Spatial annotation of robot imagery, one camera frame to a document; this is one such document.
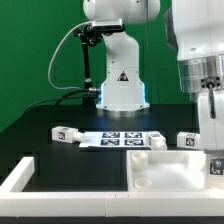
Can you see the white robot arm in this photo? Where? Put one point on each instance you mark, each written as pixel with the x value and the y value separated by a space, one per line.
pixel 194 27

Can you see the tag marker sheet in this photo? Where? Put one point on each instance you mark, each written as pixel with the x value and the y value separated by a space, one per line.
pixel 118 139

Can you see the white U-shaped fence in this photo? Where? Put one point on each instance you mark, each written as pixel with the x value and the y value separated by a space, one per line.
pixel 16 202

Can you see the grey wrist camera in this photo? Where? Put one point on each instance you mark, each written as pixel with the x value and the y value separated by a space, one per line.
pixel 108 26

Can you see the white square table top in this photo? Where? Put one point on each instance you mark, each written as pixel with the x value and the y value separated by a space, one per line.
pixel 172 173

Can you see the black camera stand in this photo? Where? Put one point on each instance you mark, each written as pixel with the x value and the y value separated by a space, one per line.
pixel 88 39

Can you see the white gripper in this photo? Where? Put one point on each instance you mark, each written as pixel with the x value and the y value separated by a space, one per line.
pixel 211 129

